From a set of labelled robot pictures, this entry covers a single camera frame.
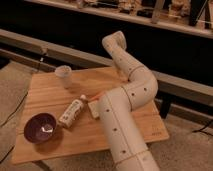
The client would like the white labelled bottle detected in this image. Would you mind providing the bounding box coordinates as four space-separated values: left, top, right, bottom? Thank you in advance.
59 95 87 128

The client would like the long wooden bench rail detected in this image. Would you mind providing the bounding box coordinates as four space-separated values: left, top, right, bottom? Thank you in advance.
0 29 213 107

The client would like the translucent plastic cup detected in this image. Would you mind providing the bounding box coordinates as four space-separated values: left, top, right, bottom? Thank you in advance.
54 65 72 88

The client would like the cluttered wooden shelf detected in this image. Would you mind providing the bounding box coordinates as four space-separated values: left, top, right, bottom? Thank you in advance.
25 0 213 39

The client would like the purple bowl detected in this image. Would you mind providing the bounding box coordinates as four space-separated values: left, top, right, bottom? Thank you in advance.
24 113 57 144

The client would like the black cable right floor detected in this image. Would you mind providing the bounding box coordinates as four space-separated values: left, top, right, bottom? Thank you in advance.
192 118 213 137

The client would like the black cable on floor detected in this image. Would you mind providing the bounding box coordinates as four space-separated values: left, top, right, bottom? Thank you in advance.
0 52 48 164

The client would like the orange carrot toy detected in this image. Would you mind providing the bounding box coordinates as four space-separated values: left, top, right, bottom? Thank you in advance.
88 94 101 102

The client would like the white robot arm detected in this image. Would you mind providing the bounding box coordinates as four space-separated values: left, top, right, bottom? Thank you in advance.
98 31 160 171

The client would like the beige eraser block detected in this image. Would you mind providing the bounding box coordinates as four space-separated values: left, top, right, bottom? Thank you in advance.
88 101 99 119

